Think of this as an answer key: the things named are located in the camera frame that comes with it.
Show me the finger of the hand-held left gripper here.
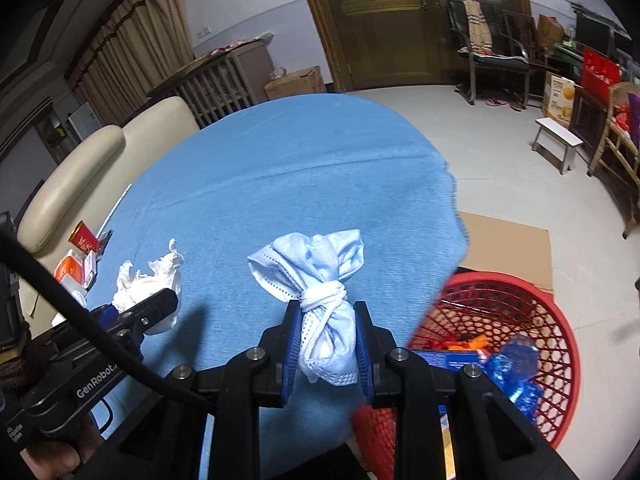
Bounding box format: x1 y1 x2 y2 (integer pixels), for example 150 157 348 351
95 304 123 328
127 288 179 333

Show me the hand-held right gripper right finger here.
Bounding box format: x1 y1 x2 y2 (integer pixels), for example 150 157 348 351
352 301 576 480

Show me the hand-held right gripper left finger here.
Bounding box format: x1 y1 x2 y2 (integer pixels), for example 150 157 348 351
87 304 306 480

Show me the white tissue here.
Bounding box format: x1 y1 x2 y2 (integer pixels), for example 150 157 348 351
112 239 185 336

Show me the knotted white face mask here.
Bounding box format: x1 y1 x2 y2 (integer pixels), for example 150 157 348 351
246 229 365 387

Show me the red plastic mesh basket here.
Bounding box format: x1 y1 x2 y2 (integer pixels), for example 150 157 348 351
352 272 581 480

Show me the knotted blue plastic bag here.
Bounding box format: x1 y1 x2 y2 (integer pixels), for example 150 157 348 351
482 335 543 416

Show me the person's left hand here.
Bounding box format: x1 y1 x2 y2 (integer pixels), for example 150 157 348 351
22 417 107 480

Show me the orange and white box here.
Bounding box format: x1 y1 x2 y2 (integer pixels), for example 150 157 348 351
54 255 96 291

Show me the small red box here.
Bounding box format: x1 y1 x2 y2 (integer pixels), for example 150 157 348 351
68 221 103 256

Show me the thin white stick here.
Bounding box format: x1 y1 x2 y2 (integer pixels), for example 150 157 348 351
97 185 132 238

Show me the beige leather sofa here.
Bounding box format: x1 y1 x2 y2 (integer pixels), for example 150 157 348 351
15 96 201 321

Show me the blue tablecloth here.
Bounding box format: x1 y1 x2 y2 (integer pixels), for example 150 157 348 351
87 92 468 478

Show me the flat cardboard sheet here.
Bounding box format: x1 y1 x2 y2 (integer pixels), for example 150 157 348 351
450 211 556 291

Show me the white panel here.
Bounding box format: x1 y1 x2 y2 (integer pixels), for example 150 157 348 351
67 101 106 141

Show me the wooden slatted crib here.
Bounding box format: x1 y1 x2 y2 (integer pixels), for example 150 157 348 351
147 32 276 128

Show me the brown cardboard box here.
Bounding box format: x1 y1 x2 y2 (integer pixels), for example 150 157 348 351
264 65 326 101

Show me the beige curtain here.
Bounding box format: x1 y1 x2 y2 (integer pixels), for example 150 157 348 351
65 0 196 111

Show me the small white stool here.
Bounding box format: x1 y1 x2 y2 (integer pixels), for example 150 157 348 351
531 117 585 176

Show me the dark metal chair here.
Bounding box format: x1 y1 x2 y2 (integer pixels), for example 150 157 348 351
447 0 531 108
502 10 561 78

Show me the orange printed carton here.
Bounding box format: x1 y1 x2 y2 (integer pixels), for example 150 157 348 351
542 71 576 128

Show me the wooden double door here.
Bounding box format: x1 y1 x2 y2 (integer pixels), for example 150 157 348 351
292 0 533 93

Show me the striped cloth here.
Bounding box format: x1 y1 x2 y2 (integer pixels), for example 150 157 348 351
462 0 493 56

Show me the red gift box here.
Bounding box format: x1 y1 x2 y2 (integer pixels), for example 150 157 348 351
580 47 623 98

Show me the brown paper bag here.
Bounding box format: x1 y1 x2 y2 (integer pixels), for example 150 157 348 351
537 12 566 51

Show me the black monitor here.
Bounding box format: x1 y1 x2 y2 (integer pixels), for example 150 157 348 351
575 10 613 58

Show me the thick black cable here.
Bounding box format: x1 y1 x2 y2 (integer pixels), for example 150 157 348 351
0 237 213 408

